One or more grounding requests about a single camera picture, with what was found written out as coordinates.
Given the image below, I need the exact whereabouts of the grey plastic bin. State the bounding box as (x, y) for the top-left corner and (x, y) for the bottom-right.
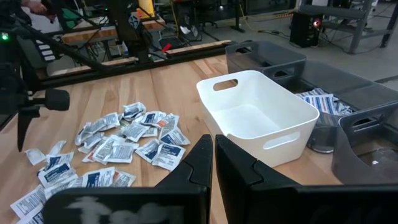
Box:
(331, 101), (398, 185)
(224, 39), (308, 76)
(262, 59), (398, 154)

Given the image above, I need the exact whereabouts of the grey metal table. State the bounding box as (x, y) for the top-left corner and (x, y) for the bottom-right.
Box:
(297, 2), (398, 54)

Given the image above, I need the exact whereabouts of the yellow board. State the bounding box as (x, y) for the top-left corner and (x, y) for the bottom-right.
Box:
(138, 0), (155, 19)

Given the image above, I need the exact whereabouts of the wooden workbench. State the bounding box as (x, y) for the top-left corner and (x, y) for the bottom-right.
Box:
(61, 15), (166, 45)

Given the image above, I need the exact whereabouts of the blue striped bandage packet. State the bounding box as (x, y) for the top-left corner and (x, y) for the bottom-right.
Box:
(334, 101), (354, 116)
(303, 94), (338, 116)
(295, 88), (335, 100)

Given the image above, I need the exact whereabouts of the computer tower with red light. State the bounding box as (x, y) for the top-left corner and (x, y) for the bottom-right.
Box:
(289, 11), (325, 49)

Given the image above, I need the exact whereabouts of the black aluminium table frame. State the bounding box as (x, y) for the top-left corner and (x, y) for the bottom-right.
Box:
(30, 39), (254, 91)

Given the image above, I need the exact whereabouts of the white plastic bin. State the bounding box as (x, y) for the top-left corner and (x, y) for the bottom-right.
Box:
(196, 70), (320, 168)

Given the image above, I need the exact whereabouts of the white printed packet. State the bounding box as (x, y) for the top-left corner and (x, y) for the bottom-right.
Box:
(107, 143), (139, 164)
(158, 113), (180, 139)
(110, 170), (137, 187)
(120, 121), (150, 142)
(135, 139), (161, 163)
(11, 185), (47, 218)
(92, 135), (125, 165)

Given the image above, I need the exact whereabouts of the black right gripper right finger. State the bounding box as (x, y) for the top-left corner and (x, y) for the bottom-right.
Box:
(215, 134), (300, 224)

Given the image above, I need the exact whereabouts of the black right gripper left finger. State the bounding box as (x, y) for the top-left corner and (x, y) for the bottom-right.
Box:
(155, 134), (214, 224)

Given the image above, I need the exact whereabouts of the person's hand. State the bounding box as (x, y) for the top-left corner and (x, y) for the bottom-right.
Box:
(21, 0), (48, 15)

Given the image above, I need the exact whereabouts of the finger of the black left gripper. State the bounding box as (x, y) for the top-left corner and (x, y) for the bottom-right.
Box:
(17, 107), (40, 152)

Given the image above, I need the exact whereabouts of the blue label antiseptic packet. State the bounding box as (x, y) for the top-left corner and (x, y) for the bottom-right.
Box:
(152, 143), (187, 171)
(37, 161), (77, 189)
(141, 111), (167, 128)
(82, 167), (116, 189)
(160, 126), (191, 146)

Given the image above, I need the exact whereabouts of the white wipe packet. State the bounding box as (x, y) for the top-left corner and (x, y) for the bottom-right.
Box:
(49, 139), (68, 156)
(123, 101), (147, 121)
(74, 118), (108, 146)
(102, 112), (121, 128)
(24, 147), (47, 166)

